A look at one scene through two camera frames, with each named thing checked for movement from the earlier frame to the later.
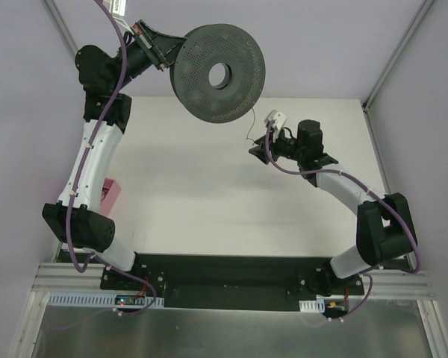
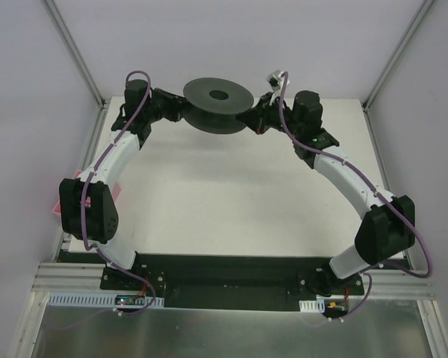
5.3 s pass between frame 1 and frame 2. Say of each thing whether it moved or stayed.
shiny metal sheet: stayed
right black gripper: moved
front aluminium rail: stayed
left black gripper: moved
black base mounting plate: stayed
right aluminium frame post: stayed
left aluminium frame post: stayed
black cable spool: moved
